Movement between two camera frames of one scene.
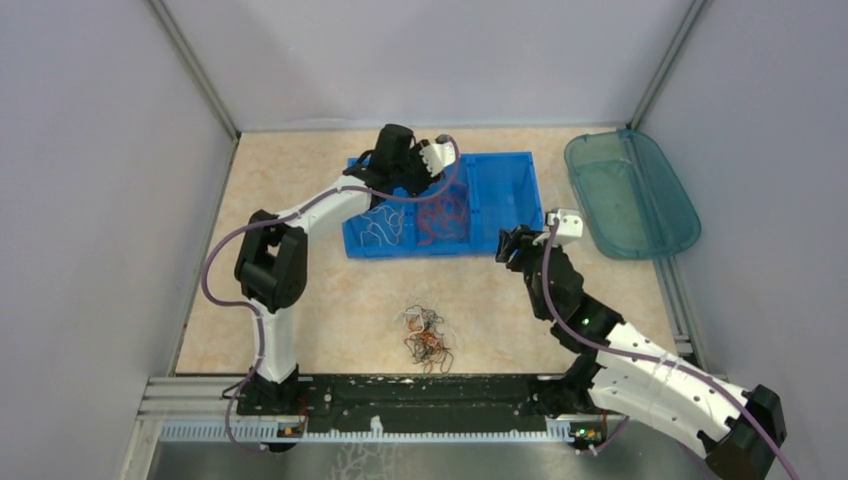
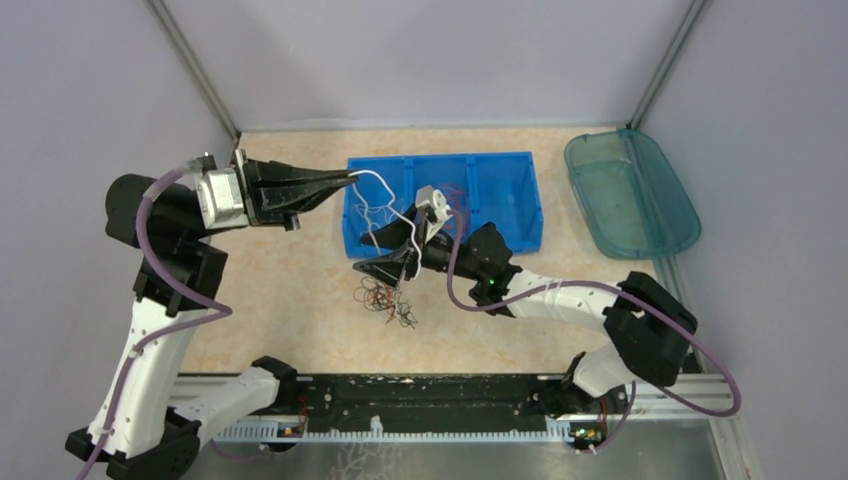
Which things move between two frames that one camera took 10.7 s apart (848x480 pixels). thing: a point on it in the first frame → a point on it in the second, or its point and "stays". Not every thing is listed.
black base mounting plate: x=414 y=399 stays
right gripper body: x=527 y=253 → x=412 y=265
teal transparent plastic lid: x=630 y=205 stays
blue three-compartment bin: x=484 y=194 stays
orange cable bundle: x=425 y=339 → x=378 y=296
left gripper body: x=413 y=174 → x=255 y=217
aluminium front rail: x=205 y=409 stays
